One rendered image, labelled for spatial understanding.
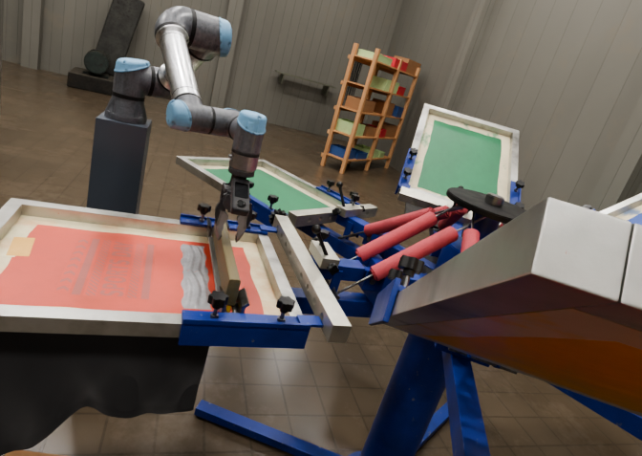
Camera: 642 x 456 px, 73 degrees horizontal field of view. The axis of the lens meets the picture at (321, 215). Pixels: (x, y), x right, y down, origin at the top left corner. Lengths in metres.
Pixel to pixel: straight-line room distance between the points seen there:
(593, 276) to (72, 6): 11.02
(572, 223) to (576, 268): 0.02
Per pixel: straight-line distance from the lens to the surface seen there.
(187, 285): 1.22
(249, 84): 10.90
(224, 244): 1.25
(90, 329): 1.04
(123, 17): 10.39
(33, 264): 1.28
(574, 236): 0.22
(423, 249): 1.38
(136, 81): 1.82
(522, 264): 0.22
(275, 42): 10.92
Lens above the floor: 1.58
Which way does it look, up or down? 18 degrees down
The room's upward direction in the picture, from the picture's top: 16 degrees clockwise
